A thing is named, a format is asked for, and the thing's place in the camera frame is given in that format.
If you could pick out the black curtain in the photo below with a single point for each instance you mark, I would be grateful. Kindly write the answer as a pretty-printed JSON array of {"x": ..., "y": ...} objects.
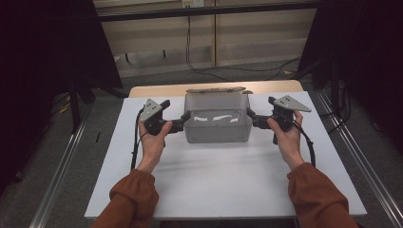
[
  {"x": 47, "y": 47},
  {"x": 364, "y": 47}
]

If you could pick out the metal floor rail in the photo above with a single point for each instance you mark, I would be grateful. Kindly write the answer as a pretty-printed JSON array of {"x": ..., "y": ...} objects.
[
  {"x": 364, "y": 164},
  {"x": 60, "y": 171}
]

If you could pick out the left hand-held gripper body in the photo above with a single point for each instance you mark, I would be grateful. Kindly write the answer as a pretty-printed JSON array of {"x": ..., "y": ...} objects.
[{"x": 152, "y": 110}]

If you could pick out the person's right hand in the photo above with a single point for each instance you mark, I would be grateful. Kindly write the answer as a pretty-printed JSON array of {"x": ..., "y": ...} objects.
[{"x": 288, "y": 142}]

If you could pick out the clear grey box lid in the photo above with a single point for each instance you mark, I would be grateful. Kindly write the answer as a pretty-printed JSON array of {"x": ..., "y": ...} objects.
[{"x": 215, "y": 90}]

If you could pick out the black metal stand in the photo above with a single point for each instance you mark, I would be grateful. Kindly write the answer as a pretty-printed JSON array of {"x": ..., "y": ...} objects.
[
  {"x": 334, "y": 85},
  {"x": 76, "y": 104}
]

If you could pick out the person's left hand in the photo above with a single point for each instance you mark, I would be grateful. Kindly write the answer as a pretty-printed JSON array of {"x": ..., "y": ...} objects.
[{"x": 153, "y": 145}]

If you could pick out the light wooden table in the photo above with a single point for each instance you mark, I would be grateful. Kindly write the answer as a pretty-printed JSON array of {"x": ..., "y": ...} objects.
[{"x": 158, "y": 90}]

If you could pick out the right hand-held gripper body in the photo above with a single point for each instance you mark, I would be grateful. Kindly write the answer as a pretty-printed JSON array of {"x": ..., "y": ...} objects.
[{"x": 285, "y": 110}]

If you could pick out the white wall socket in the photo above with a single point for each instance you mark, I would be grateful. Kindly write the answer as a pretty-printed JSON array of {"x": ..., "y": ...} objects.
[{"x": 193, "y": 3}]

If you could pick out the clear grey storage box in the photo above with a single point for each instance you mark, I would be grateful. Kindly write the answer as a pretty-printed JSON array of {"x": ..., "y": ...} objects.
[{"x": 218, "y": 133}]

